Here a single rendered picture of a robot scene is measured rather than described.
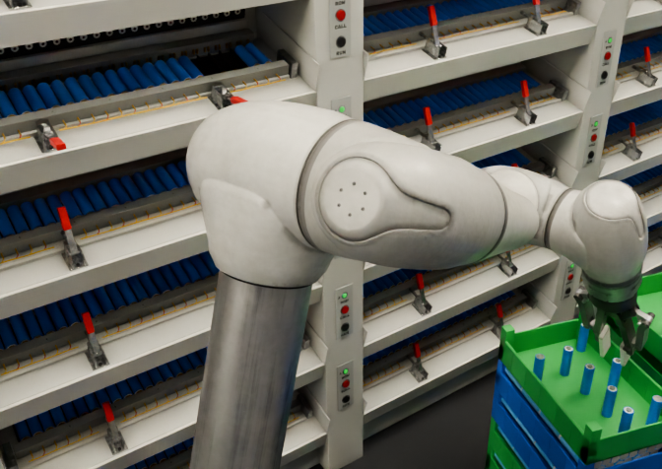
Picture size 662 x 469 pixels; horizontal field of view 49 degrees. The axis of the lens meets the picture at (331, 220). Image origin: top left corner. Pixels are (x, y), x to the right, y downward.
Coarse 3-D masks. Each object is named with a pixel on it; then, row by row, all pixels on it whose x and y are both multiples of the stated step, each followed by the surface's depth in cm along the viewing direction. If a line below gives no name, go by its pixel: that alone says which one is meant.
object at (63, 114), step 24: (240, 72) 117; (264, 72) 118; (288, 72) 121; (120, 96) 107; (144, 96) 108; (168, 96) 111; (0, 120) 100; (24, 120) 100; (48, 120) 102; (72, 120) 104; (0, 144) 98
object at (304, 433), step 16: (304, 400) 159; (304, 416) 160; (320, 416) 157; (288, 432) 156; (304, 432) 157; (320, 432) 157; (176, 448) 148; (288, 448) 153; (304, 448) 156; (144, 464) 145; (160, 464) 144; (176, 464) 145
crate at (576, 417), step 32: (576, 320) 150; (512, 352) 142; (544, 352) 149; (576, 352) 149; (608, 352) 145; (544, 384) 141; (576, 384) 140; (640, 384) 137; (576, 416) 133; (640, 416) 133; (576, 448) 125; (608, 448) 123; (640, 448) 126
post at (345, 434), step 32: (320, 0) 113; (352, 0) 116; (288, 32) 122; (320, 32) 115; (352, 32) 119; (320, 64) 118; (352, 64) 121; (320, 96) 120; (352, 96) 124; (320, 320) 144; (352, 352) 151; (320, 384) 153; (352, 416) 160; (320, 448) 163; (352, 448) 164
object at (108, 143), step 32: (192, 32) 122; (0, 64) 107; (32, 64) 110; (256, 96) 116; (288, 96) 118; (96, 128) 105; (128, 128) 106; (160, 128) 107; (192, 128) 110; (0, 160) 97; (32, 160) 98; (64, 160) 101; (96, 160) 104; (128, 160) 107; (0, 192) 99
